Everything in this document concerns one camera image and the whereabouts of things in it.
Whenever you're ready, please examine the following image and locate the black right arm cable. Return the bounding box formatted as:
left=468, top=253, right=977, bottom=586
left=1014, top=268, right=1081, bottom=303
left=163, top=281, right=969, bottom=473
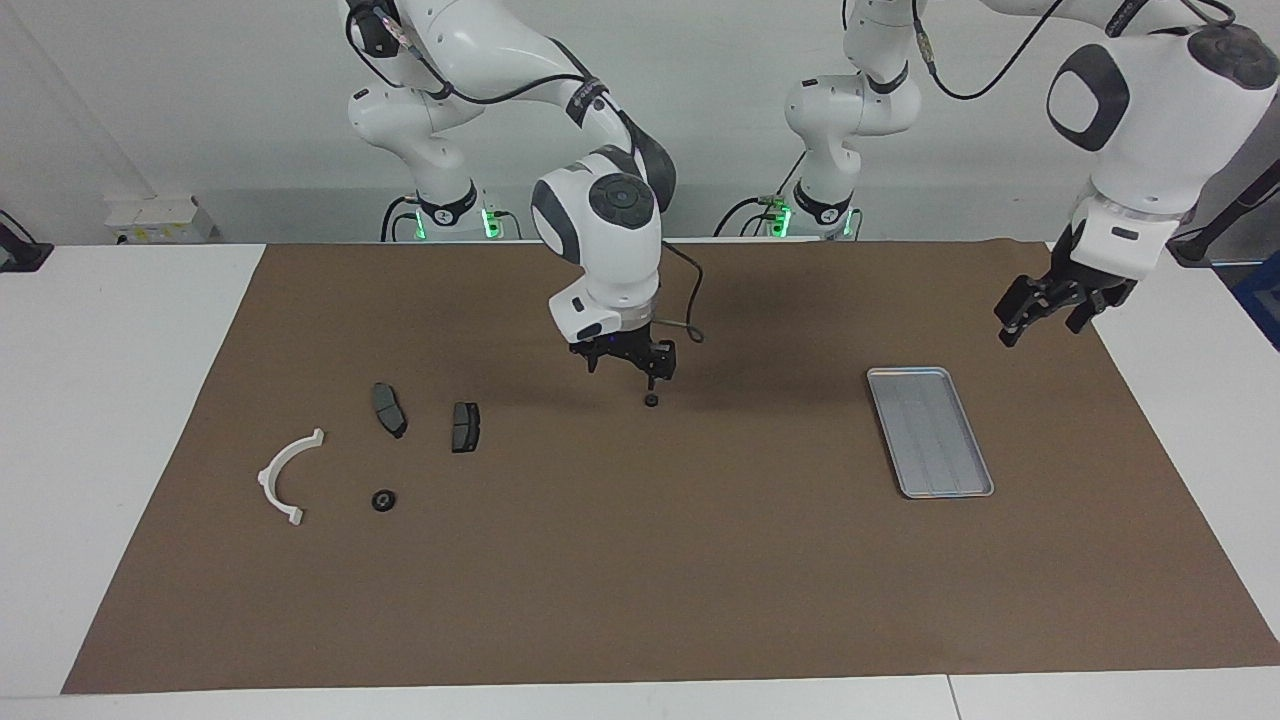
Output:
left=345, top=5, right=706, bottom=346

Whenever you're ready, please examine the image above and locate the white power strip box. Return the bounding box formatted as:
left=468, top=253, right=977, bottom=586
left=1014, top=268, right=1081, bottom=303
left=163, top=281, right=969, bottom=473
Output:
left=105, top=195, right=216, bottom=244

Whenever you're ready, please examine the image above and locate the silver metal tray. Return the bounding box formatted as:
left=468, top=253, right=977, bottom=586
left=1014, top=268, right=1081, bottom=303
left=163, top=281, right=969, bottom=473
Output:
left=866, top=366, right=996, bottom=500

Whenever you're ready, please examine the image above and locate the black table clamp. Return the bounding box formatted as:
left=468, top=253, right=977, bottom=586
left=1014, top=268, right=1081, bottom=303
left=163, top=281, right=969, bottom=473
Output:
left=0, top=210, right=53, bottom=273

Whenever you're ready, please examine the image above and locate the black stand pole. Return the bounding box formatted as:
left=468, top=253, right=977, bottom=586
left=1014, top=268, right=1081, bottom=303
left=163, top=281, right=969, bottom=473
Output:
left=1165, top=160, right=1280, bottom=269

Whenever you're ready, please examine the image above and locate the brown table mat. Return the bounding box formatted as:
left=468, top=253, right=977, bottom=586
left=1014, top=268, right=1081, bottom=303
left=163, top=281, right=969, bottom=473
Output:
left=60, top=238, right=1280, bottom=696

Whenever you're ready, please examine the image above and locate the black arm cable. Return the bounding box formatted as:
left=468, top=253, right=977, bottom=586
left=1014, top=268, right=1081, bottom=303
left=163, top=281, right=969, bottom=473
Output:
left=345, top=5, right=706, bottom=346
left=912, top=0, right=1236, bottom=103

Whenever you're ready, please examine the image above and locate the black base cable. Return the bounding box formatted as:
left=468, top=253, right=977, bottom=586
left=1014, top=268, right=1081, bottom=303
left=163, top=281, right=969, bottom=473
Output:
left=713, top=150, right=806, bottom=238

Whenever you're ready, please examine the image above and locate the blue bin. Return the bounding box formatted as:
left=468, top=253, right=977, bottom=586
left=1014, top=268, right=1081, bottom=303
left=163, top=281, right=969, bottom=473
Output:
left=1232, top=250, right=1280, bottom=351

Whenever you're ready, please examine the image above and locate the long curved grey brake pad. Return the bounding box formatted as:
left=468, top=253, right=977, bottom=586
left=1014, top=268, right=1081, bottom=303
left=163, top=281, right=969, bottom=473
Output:
left=372, top=383, right=408, bottom=440

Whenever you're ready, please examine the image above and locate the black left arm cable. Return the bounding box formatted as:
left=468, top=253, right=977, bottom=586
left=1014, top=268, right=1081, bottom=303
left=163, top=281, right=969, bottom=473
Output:
left=912, top=0, right=1236, bottom=103

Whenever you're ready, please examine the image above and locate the white curved plastic bracket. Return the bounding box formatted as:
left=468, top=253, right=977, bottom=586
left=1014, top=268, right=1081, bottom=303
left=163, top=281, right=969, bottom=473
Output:
left=257, top=428, right=326, bottom=528

